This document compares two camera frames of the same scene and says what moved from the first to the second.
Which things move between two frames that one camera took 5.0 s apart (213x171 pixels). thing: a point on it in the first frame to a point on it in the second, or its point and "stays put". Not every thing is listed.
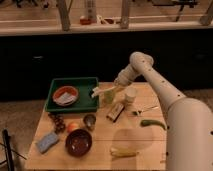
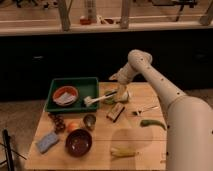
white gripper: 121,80 stays put
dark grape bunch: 58,122 stays put
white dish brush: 97,90 to 89,100
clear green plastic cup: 108,96 stays put
